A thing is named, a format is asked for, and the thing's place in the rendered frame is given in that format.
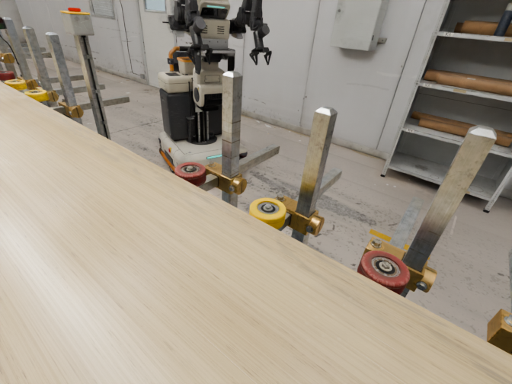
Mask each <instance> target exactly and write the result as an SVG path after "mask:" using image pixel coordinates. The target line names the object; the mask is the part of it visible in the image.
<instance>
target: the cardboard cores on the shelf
mask: <svg viewBox="0 0 512 384"><path fill-rule="evenodd" d="M498 24H499V22H489V21H465V22H464V23H462V22H457V24H456V27H455V29H454V32H453V33H463V34H481V35H490V36H493V35H494V32H495V30H496V28H497V26H498ZM504 36H505V37H512V23H510V25H509V27H508V29H507V32H506V34H505V35H504ZM424 80H428V81H433V82H437V84H441V85H449V86H454V87H458V88H467V89H472V90H476V91H484V92H489V93H494V94H502V95H507V96H511V97H512V81H511V80H505V79H500V78H490V77H485V76H480V75H470V74H465V73H459V72H450V71H444V70H436V69H429V70H427V71H426V74H425V76H424ZM411 118H413V119H416V120H420V121H419V124H418V126H422V127H425V128H428V129H432V130H438V131H441V132H445V133H451V134H454V135H457V136H464V137H465V136H466V134H467V132H468V130H469V128H470V127H473V126H477V125H474V124H470V123H464V122H461V121H458V120H451V119H447V118H444V117H438V116H434V115H430V114H425V113H421V112H417V111H414V112H413V113H412V115H411ZM494 131H495V132H496V133H497V139H496V141H495V143H494V144H496V145H500V146H506V147H508V146H509V145H510V144H511V143H512V133H508V132H504V131H501V130H495V129H494Z"/></svg>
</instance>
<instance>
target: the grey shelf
mask: <svg viewBox="0 0 512 384"><path fill-rule="evenodd" d="M458 1H459V3H458ZM457 3H458V4H457ZM509 3H512V0H444V3H443V6H442V8H441V11H440V14H439V17H438V19H437V23H436V25H435V28H434V32H433V33H432V36H431V39H430V42H429V44H428V47H427V50H426V53H425V55H424V58H423V61H422V63H421V67H420V69H419V72H418V75H417V78H416V80H415V83H414V86H413V88H412V91H411V94H410V97H409V99H408V103H407V105H406V108H405V111H404V113H403V116H402V119H401V122H400V124H399V126H398V130H397V133H396V135H395V138H394V141H393V144H392V147H391V149H390V152H389V155H388V158H387V160H386V163H385V166H384V169H383V170H382V174H381V175H380V176H381V177H385V176H386V172H387V169H388V168H391V169H393V170H396V171H400V172H404V173H406V174H411V175H413V176H415V177H418V178H421V179H424V180H426V181H430V182H433V183H435V184H439V185H441V183H442V181H443V179H444V177H445V175H446V173H447V171H448V169H449V167H450V166H451V164H452V162H453V159H454V158H455V156H456V153H457V152H458V150H459V147H460V146H461V144H462V141H463V140H464V138H465V137H464V136H457V135H454V134H451V133H445V132H441V131H438V130H432V129H428V128H425V127H422V126H418V124H419V121H420V120H416V119H413V118H411V115H412V113H413V112H414V111H416V110H417V112H421V113H425V114H430V115H434V116H438V117H444V118H447V119H451V120H458V121H461V122H464V123H470V124H474V125H480V126H486V127H491V128H493V129H495V130H501V131H504V132H508V133H512V97H511V96H507V95H502V94H494V93H489V92H484V91H476V90H472V89H467V88H458V87H454V86H449V85H441V84H437V82H433V81H428V80H424V76H425V74H426V71H427V70H429V69H432V68H433V69H436V70H444V71H450V72H459V73H465V74H470V75H480V76H485V77H490V78H500V79H505V80H511V81H512V37H499V36H490V35H481V34H463V33H453V32H454V29H455V27H456V24H457V22H462V23H464V22H465V21H489V22H500V19H501V17H502V15H503V13H504V11H505V10H506V8H507V6H508V4H509ZM456 5H457V7H456ZM455 9H456V10H455ZM454 11H455V12H454ZM453 13H454V14H453ZM452 17H453V18H452ZM451 18H452V20H451ZM450 21H451V22H450ZM449 24H450V26H449ZM448 27H449V28H448ZM447 28H448V30H447ZM446 31H447V32H446ZM444 37H445V38H444ZM443 38H444V40H443ZM442 43H443V44H442ZM441 44H442V46H441ZM440 47H441V48H440ZM439 50H440V52H439ZM438 53H439V54H438ZM437 54H438V55H437ZM436 58H437V60H436ZM435 60H436V62H435ZM434 63H435V64H434ZM425 87H426V88H425ZM424 88H425V89H424ZM423 91H424V93H423ZM422 94H423V95H422ZM421 96H422V98H421ZM420 100H421V101H420ZM419 101H420V103H419ZM418 104H419V105H418ZM417 107H418V108H417ZM407 134H408V135H407ZM405 137H406V138H405ZM404 141H405V142H404ZM403 143H404V145H403ZM402 145H403V146H402ZM400 151H401V152H400ZM504 157H505V158H504ZM503 159H504V160H503ZM502 161H503V162H502ZM500 165H501V166H500ZM499 166H500V167H499ZM498 167H499V168H498ZM497 169H498V170H497ZM496 171H497V172H496ZM495 172H496V173H495ZM383 173H384V174H383ZM494 173H495V174H494ZM493 176H494V177H493ZM492 177H493V178H492ZM511 177H512V143H511V144H510V145H509V146H508V147H506V146H500V145H496V144H494V145H493V146H492V148H491V150H490V152H489V153H488V155H487V157H486V159H485V160H484V162H483V164H482V166H481V167H480V169H479V170H478V173H477V175H476V176H475V178H474V179H473V181H472V183H471V184H470V186H469V189H468V190H467V191H466V194H470V195H472V196H475V197H479V198H482V199H484V200H488V201H489V202H488V204H487V206H486V207H485V208H484V209H483V212H485V213H489V212H490V209H491V208H492V206H493V204H494V202H495V201H496V200H497V198H498V197H499V195H500V194H501V192H502V190H503V189H504V188H505V186H506V185H507V183H508V181H509V180H510V179H511ZM490 204H491V205H490ZM487 208H488V209H487Z"/></svg>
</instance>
